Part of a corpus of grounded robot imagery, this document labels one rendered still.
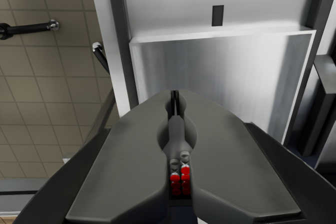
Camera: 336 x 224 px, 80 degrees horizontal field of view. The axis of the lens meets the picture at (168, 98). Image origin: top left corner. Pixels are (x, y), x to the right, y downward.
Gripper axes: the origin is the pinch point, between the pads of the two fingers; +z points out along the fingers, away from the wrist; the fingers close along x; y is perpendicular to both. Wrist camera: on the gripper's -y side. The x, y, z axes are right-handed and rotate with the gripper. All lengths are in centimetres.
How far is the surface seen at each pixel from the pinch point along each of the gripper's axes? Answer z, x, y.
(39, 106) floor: 110, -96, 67
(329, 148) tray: 21.4, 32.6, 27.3
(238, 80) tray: 21.4, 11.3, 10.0
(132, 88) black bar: 19.6, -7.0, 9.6
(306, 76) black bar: 19.6, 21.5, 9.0
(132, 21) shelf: 21.6, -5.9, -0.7
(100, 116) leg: 59, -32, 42
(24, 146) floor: 110, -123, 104
